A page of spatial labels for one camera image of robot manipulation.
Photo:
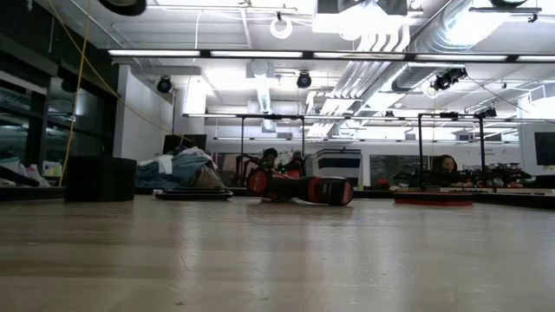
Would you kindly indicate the person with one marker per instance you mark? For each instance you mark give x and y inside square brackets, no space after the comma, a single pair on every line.
[446,164]
[269,156]

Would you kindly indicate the white blue cabinet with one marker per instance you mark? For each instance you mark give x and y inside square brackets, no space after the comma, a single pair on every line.
[338,173]

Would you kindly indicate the black hanging spotlight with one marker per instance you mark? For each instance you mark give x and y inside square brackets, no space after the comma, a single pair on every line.
[164,85]
[304,80]

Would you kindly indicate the black display screen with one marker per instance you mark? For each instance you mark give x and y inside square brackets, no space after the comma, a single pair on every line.
[184,143]

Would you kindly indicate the pile of cloths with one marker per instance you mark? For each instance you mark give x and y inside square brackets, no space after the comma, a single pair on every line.
[182,169]

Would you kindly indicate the red square tray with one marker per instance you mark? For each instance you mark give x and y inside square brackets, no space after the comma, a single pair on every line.
[433,201]

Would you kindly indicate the pile of plastic bags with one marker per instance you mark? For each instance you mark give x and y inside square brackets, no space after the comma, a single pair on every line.
[13,167]

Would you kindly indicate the black monitor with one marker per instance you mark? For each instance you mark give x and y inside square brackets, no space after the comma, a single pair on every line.
[545,149]

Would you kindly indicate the black robot station frame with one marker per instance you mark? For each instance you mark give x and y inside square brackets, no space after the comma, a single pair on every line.
[481,147]
[273,116]

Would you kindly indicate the black aluminium rig frame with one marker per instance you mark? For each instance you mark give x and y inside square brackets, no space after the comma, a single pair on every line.
[308,55]

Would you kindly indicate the grey duct tape roll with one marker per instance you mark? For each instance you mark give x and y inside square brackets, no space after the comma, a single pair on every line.
[99,180]

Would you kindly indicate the black ceiling camera mount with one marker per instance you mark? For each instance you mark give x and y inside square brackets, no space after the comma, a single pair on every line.
[448,79]

